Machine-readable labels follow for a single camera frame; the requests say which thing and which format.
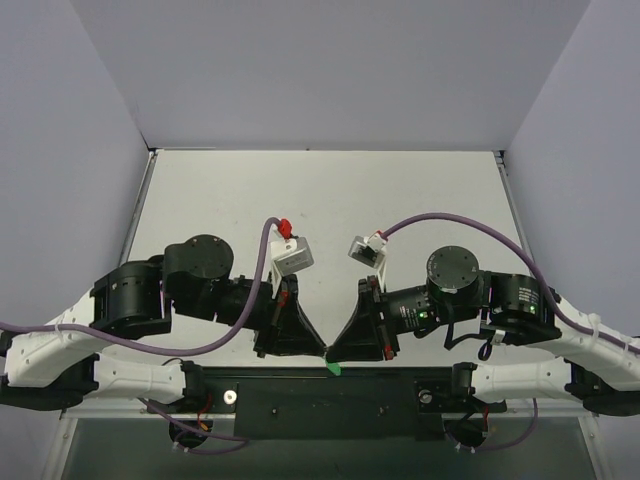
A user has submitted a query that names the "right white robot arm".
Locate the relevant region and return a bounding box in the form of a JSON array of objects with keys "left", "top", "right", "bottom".
[{"left": 326, "top": 246, "right": 639, "bottom": 417}]

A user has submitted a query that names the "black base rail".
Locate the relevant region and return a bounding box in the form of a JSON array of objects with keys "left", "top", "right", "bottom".
[{"left": 139, "top": 366, "right": 511, "bottom": 444}]

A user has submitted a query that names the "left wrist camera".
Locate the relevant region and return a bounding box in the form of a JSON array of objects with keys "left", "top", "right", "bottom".
[{"left": 269, "top": 219, "right": 315, "bottom": 293}]

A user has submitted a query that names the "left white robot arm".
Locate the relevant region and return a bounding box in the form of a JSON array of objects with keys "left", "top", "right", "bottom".
[{"left": 1, "top": 235, "right": 252, "bottom": 412}]

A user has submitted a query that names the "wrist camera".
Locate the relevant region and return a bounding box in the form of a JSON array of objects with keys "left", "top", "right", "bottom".
[
  {"left": 269, "top": 219, "right": 315, "bottom": 293},
  {"left": 348, "top": 231, "right": 388, "bottom": 292}
]

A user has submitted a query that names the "green key tag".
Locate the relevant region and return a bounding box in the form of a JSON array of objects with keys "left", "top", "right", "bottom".
[{"left": 324, "top": 356, "right": 342, "bottom": 377}]

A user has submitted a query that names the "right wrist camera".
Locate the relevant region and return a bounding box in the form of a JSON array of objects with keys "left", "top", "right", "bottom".
[{"left": 348, "top": 231, "right": 388, "bottom": 292}]

